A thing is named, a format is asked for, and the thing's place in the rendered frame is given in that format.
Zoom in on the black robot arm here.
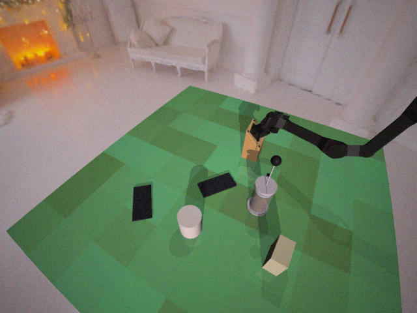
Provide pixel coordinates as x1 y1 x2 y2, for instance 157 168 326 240
250 97 417 159

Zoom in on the french press coffee maker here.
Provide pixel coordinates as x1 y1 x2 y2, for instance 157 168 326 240
247 155 281 216

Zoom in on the black flat rectangular pad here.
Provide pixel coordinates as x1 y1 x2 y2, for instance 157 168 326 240
132 185 152 221
197 173 237 198

